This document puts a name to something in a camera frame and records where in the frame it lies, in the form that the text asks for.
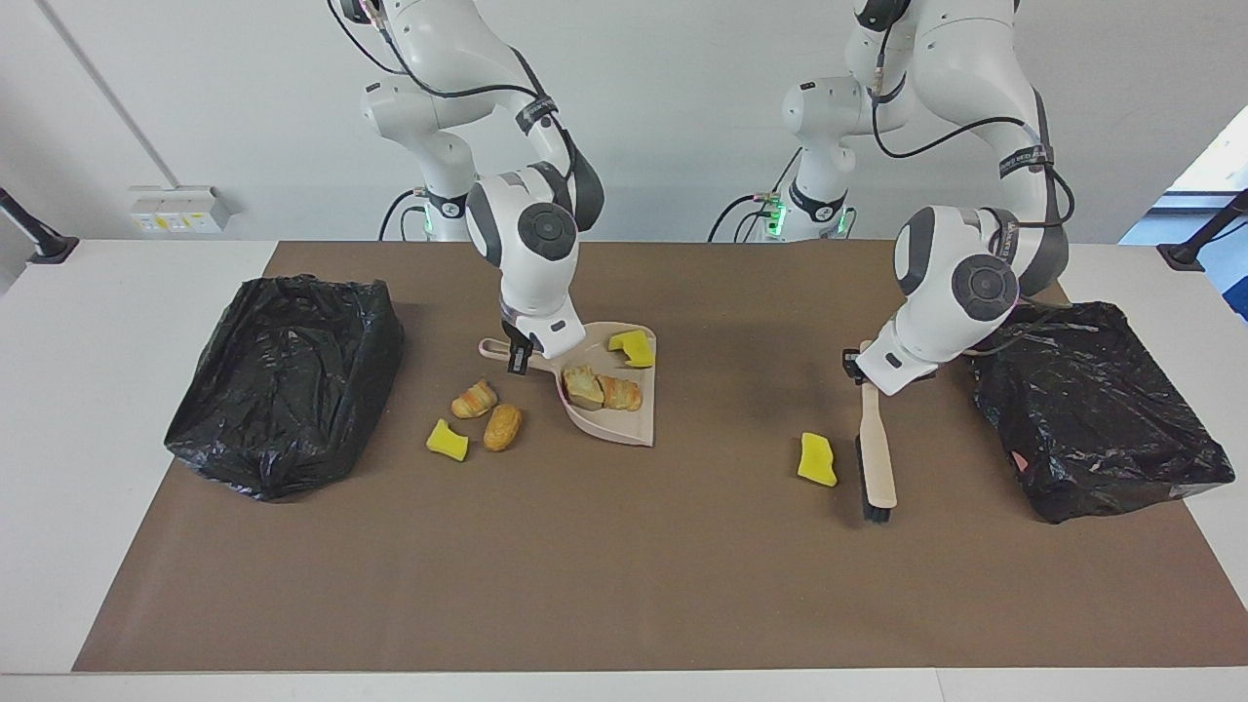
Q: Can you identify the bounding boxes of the black clamp stand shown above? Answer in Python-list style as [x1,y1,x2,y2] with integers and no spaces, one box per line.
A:
[1157,190,1248,272]
[0,187,79,265]

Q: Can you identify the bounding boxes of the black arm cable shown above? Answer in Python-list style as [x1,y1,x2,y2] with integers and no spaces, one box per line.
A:
[871,49,1076,328]
[327,0,586,196]

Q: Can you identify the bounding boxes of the white wall outlet box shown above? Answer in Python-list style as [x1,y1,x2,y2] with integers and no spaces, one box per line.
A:
[129,185,235,235]

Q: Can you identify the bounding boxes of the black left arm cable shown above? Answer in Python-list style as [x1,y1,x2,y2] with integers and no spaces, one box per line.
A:
[871,49,1076,328]

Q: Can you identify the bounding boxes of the beige plastic dustpan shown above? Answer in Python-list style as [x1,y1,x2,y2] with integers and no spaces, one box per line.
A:
[478,322,657,448]

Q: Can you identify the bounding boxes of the beige hand brush black bristles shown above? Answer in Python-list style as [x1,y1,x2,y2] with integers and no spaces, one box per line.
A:
[855,340,897,525]

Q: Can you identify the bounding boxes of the black bag-lined bin pink patch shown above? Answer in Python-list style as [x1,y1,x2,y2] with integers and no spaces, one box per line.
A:
[972,300,1236,526]

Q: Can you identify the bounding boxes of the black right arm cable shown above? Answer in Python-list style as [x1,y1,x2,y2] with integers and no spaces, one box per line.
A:
[327,0,586,196]

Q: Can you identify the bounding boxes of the brown oval bread roll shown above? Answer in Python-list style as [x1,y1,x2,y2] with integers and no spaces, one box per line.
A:
[484,404,524,452]

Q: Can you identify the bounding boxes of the black base power cable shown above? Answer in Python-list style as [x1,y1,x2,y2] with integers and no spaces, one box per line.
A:
[709,146,802,243]
[378,188,430,242]

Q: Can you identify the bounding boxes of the white wall cable duct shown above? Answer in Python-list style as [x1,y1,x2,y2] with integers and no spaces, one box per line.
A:
[37,0,186,191]

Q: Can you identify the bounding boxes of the brown table mat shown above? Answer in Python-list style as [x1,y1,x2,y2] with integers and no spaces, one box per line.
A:
[73,241,1248,674]

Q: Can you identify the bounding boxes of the yellow sponge piece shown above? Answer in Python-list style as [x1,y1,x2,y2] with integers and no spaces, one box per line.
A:
[798,432,839,488]
[609,330,656,369]
[426,418,470,462]

